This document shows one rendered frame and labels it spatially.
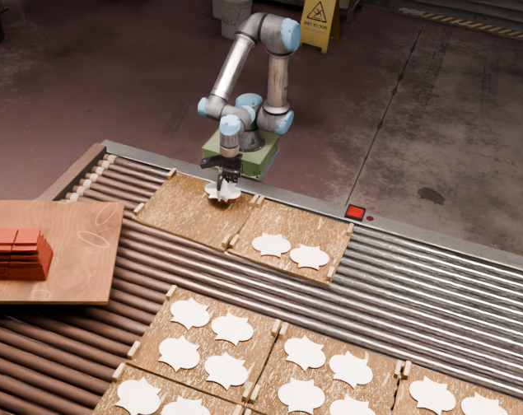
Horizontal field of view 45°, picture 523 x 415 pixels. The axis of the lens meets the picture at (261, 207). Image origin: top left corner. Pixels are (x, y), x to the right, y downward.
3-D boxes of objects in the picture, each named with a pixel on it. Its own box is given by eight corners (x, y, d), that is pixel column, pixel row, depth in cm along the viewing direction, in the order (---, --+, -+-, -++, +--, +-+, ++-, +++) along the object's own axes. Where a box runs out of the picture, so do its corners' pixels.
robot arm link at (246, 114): (231, 99, 249) (218, 111, 241) (257, 106, 246) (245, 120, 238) (231, 115, 254) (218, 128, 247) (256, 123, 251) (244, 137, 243)
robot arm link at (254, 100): (240, 114, 295) (243, 87, 287) (267, 122, 291) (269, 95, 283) (229, 124, 286) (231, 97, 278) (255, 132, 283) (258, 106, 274)
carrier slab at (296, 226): (261, 201, 269) (261, 198, 268) (353, 229, 259) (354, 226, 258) (227, 253, 243) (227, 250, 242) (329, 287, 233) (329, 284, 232)
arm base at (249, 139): (235, 129, 302) (236, 111, 296) (265, 137, 300) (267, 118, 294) (224, 145, 291) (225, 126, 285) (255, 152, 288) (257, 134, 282)
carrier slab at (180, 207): (175, 173, 279) (175, 170, 278) (259, 201, 268) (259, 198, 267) (132, 220, 254) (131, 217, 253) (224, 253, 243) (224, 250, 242)
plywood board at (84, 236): (-8, 203, 241) (-9, 199, 240) (124, 205, 245) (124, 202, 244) (-50, 304, 203) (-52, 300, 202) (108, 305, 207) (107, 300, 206)
